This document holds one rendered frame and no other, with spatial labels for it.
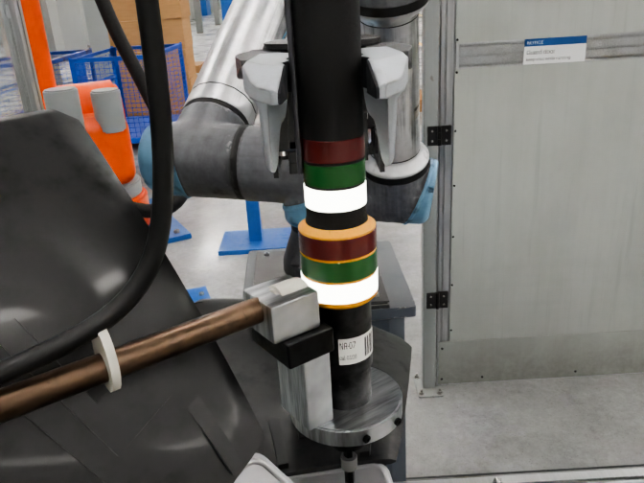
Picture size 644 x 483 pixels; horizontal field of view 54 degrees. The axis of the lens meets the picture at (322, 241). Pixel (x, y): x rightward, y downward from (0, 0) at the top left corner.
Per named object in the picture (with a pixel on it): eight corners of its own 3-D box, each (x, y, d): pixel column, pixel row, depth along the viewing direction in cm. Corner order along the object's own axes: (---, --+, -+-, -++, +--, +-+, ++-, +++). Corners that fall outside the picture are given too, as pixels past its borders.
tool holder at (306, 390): (306, 482, 34) (292, 323, 31) (242, 419, 40) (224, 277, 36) (426, 414, 39) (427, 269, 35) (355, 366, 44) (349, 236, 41)
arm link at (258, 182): (265, 204, 69) (261, 102, 65) (368, 211, 66) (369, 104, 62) (239, 229, 62) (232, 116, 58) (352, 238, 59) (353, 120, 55)
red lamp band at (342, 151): (326, 169, 31) (325, 144, 31) (289, 156, 34) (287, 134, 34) (378, 155, 33) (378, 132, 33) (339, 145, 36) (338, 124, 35)
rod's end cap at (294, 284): (281, 293, 33) (312, 282, 34) (262, 281, 34) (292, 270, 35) (285, 327, 34) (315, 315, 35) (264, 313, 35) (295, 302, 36)
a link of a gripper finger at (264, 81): (288, 198, 30) (319, 151, 39) (278, 69, 28) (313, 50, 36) (225, 198, 31) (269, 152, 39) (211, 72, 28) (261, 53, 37)
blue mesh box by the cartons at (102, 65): (84, 155, 662) (64, 58, 625) (123, 129, 779) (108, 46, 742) (166, 151, 658) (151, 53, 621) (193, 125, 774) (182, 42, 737)
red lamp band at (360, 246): (330, 268, 33) (329, 246, 32) (284, 245, 36) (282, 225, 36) (393, 246, 35) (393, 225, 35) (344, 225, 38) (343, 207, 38)
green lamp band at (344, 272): (331, 291, 33) (330, 270, 33) (286, 265, 37) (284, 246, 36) (393, 267, 36) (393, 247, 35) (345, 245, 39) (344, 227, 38)
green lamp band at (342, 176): (328, 194, 32) (327, 170, 32) (291, 180, 35) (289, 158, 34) (379, 179, 34) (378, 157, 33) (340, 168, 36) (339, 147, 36)
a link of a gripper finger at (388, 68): (441, 186, 31) (386, 146, 39) (443, 58, 28) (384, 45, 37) (378, 193, 30) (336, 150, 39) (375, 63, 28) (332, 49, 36)
